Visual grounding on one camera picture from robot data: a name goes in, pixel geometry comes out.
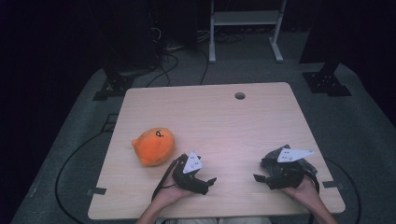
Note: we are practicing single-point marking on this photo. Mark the person's left hand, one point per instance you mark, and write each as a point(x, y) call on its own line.
point(171, 193)

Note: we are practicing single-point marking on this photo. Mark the white metal stand frame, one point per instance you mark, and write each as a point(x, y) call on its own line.
point(244, 18)

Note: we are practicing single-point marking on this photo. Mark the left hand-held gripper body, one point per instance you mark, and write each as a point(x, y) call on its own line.
point(190, 180)

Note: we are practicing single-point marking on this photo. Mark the person's right hand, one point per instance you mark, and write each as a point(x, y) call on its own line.
point(303, 191)

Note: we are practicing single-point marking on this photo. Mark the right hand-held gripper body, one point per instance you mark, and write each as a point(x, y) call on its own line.
point(289, 175)

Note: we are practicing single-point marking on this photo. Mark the dark tape strip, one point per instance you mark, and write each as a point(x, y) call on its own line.
point(332, 184)
point(97, 191)

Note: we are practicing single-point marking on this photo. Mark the person's light pants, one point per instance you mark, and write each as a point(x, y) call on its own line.
point(214, 221)

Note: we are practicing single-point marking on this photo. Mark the orange plush toy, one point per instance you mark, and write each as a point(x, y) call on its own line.
point(154, 146)

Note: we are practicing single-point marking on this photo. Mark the black stand base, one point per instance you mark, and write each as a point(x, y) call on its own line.
point(325, 82)
point(113, 88)

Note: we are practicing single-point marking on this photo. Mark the dark equipment tower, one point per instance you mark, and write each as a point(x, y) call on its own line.
point(134, 34)

